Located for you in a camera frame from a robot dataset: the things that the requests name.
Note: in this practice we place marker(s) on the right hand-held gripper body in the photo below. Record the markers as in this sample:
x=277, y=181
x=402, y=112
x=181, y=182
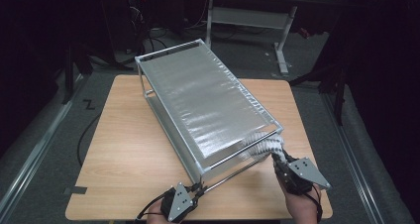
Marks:
x=303, y=176

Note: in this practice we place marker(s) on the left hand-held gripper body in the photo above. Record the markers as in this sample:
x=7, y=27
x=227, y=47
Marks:
x=180, y=201

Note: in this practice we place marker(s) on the white black patterned cloth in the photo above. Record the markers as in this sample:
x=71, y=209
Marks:
x=264, y=146

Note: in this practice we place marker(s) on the grey two-tier shelf rack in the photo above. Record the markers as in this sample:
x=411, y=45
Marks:
x=204, y=98

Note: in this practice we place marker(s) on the person's left hand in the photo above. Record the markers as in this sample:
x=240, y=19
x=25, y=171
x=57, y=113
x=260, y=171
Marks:
x=157, y=215

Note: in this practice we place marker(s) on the person's right hand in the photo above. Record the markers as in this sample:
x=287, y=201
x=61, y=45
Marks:
x=302, y=207

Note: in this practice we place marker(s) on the black stand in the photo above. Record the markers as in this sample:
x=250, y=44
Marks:
x=340, y=98
x=69, y=78

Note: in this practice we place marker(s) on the grey tape piece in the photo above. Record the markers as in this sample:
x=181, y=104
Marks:
x=76, y=190

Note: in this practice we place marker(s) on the small red object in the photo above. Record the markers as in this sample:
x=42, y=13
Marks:
x=303, y=32

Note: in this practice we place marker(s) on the white-framed wooden desk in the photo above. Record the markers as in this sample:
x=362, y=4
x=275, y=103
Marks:
x=249, y=17

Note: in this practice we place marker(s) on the dark equipment with red light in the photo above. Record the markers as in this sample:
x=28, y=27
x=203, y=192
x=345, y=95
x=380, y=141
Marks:
x=137, y=19

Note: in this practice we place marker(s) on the metal floor rail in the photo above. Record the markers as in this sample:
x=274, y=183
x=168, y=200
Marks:
x=362, y=186
x=23, y=179

